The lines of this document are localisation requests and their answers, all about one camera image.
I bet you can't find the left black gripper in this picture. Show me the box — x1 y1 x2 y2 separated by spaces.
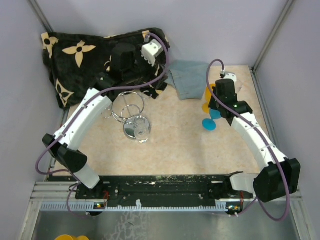
123 44 168 89

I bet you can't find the orange wine glass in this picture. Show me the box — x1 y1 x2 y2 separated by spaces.
202 83 216 114

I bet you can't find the blue wine glass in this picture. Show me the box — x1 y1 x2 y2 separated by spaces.
202 109 221 131

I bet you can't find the clear champagne glass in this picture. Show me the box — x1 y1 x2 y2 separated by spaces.
234 80 244 94

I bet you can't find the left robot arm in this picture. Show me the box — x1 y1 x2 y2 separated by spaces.
36 71 166 199

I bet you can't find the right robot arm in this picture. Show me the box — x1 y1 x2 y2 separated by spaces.
209 79 301 203

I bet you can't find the chrome wine glass rack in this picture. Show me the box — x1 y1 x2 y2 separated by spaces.
104 91 152 142

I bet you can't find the black floral blanket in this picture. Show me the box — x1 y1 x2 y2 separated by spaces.
41 28 171 109

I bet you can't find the blue denim cloth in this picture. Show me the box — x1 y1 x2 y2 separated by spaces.
165 60 209 101

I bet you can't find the yellow object at bottom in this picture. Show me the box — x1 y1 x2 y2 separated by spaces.
55 234 89 240

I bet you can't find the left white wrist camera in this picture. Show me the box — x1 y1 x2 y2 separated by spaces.
141 40 163 67

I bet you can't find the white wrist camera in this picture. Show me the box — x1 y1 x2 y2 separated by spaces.
220 71 238 83
141 40 163 67

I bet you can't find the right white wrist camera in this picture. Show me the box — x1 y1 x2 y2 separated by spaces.
220 71 238 83

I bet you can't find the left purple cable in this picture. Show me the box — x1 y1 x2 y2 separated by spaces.
35 31 170 219

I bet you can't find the right corner aluminium post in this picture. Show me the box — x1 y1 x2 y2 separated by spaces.
251 0 296 73

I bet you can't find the corner aluminium post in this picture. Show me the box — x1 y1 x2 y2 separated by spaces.
27 0 54 33
251 0 296 73

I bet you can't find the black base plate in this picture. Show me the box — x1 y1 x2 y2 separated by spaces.
75 174 253 208

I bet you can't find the left corner aluminium post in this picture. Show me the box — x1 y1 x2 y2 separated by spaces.
27 0 54 33

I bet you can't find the aluminium rail frame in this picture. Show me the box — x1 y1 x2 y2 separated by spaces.
20 175 315 240

